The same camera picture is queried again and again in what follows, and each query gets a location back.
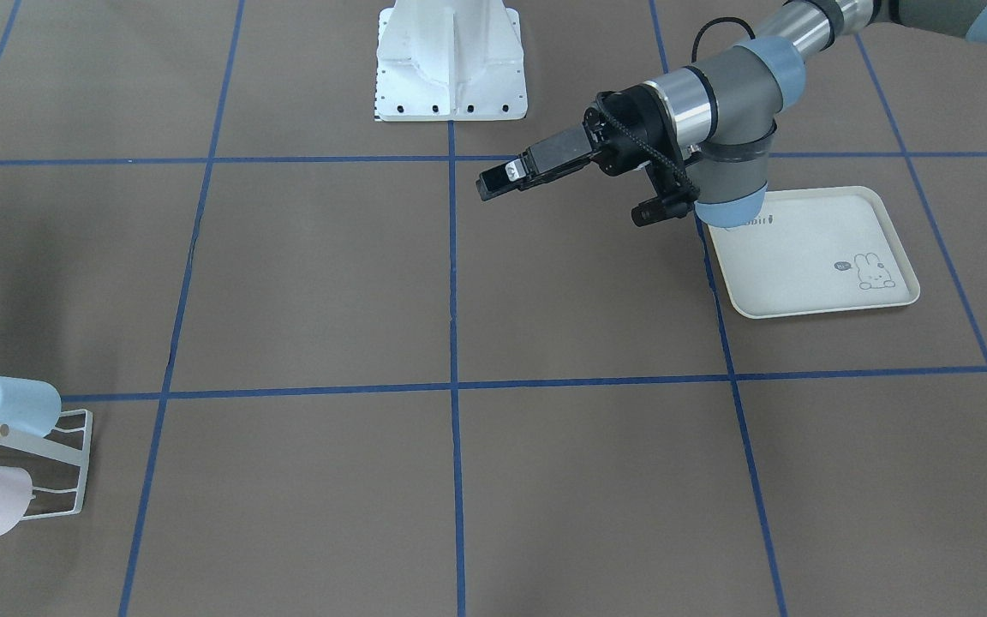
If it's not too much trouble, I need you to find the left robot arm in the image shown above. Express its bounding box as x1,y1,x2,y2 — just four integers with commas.
476,1,987,228

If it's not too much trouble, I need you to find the light blue cup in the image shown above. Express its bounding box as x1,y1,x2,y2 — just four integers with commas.
0,376,62,437

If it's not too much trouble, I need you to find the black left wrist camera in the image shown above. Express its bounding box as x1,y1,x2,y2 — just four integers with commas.
631,163,700,227

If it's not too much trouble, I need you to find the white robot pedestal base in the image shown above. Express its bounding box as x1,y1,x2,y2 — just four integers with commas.
374,1,529,123

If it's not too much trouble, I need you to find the white wire cup rack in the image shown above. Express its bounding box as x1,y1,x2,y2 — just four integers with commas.
0,409,94,522

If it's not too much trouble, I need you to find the cream plastic tray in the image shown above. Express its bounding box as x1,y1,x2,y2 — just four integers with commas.
708,186,921,320

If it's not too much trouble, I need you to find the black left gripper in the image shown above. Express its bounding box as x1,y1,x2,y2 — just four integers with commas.
476,86,683,201

